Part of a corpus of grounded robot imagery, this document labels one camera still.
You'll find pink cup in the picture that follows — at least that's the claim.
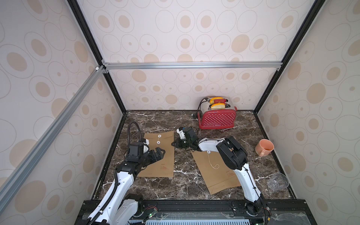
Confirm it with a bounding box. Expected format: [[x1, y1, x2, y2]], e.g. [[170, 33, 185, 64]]
[[255, 139, 274, 157]]

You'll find front yellow toast slice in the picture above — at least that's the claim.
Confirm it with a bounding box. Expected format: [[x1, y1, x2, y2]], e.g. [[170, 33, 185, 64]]
[[211, 103, 226, 110]]

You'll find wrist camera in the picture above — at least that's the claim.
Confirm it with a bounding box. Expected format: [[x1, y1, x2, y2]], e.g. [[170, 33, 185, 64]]
[[176, 127, 186, 140], [142, 143, 149, 154]]

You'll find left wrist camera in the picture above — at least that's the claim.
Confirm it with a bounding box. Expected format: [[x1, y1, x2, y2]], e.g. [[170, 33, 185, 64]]
[[142, 143, 149, 154]]

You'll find aluminium rail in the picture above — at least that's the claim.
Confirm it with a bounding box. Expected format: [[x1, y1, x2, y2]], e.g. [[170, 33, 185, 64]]
[[97, 61, 283, 70], [1, 65, 105, 213]]

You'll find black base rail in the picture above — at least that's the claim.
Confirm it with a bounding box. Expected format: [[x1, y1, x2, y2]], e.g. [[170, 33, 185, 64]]
[[74, 199, 318, 225]]

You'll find black toaster power cable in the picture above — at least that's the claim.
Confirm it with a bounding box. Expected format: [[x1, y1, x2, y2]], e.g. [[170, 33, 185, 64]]
[[193, 98, 209, 119]]

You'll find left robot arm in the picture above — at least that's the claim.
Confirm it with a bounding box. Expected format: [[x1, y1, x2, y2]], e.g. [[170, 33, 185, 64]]
[[78, 121, 166, 225]]

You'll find red polka dot toaster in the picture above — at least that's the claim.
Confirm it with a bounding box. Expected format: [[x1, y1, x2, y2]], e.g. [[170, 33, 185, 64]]
[[197, 97, 237, 129]]

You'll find left aluminium rail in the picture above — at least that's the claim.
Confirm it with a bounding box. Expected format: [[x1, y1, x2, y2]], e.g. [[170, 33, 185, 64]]
[[1, 65, 105, 213]]

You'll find brown file envelope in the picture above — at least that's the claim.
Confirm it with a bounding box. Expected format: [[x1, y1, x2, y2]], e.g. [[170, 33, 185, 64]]
[[138, 131, 174, 178], [191, 151, 241, 195]]

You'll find envelope white string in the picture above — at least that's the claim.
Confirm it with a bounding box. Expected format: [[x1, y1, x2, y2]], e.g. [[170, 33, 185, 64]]
[[207, 151, 220, 170]]

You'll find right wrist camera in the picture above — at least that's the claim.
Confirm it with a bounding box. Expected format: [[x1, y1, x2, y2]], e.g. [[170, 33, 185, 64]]
[[176, 127, 186, 140]]

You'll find back aluminium rail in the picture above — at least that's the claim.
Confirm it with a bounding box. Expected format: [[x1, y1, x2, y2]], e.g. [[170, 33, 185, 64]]
[[97, 61, 283, 70]]

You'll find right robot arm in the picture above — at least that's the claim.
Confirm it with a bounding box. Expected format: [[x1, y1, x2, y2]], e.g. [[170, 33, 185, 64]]
[[172, 127, 267, 217]]

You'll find clear plastic cup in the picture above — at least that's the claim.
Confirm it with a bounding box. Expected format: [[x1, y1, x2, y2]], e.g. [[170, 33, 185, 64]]
[[267, 172, 289, 191]]

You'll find rear yellow toast slice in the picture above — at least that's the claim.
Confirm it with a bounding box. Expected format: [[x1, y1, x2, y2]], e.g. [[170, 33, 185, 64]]
[[209, 97, 227, 104]]

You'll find yellow toast slice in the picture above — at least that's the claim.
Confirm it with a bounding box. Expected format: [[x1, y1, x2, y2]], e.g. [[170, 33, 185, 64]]
[[211, 103, 226, 110], [209, 97, 227, 104]]

